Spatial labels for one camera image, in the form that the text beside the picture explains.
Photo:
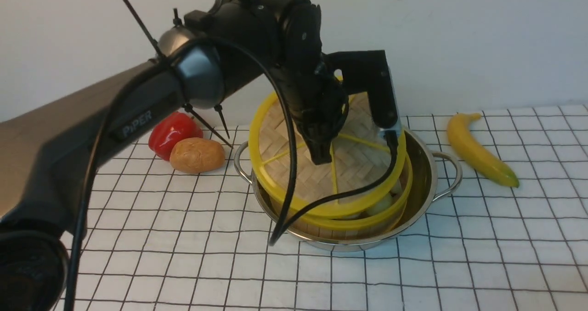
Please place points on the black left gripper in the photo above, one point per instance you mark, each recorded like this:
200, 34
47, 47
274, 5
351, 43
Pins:
318, 106

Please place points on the woven bamboo steamer lid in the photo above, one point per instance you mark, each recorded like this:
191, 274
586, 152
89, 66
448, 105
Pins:
359, 156

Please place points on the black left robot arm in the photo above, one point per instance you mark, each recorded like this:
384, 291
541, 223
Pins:
49, 156

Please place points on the stainless steel pot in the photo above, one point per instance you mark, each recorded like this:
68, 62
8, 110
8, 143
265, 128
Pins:
422, 194

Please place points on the brown potato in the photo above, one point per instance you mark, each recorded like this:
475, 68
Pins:
196, 155

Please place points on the yellow banana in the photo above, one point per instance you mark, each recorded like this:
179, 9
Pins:
474, 154

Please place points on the red bell pepper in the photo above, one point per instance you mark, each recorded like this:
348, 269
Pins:
176, 127

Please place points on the white black grid tablecloth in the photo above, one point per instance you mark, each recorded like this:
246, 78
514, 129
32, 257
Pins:
163, 241

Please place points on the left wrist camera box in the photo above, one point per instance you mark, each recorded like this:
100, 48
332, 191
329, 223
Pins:
367, 71

